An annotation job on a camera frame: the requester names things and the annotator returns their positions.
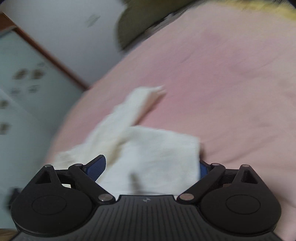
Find white floral wardrobe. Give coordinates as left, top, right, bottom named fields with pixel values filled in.
left=1, top=14, right=87, bottom=229

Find yellow patterned quilt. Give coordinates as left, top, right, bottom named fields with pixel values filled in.
left=214, top=0, right=296, bottom=22

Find pink bed blanket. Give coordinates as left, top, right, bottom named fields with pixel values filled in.
left=47, top=1, right=295, bottom=240

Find olive striped headboard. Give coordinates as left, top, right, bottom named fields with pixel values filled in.
left=116, top=0, right=198, bottom=51

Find white textured pants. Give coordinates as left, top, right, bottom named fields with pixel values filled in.
left=53, top=86, right=200, bottom=197

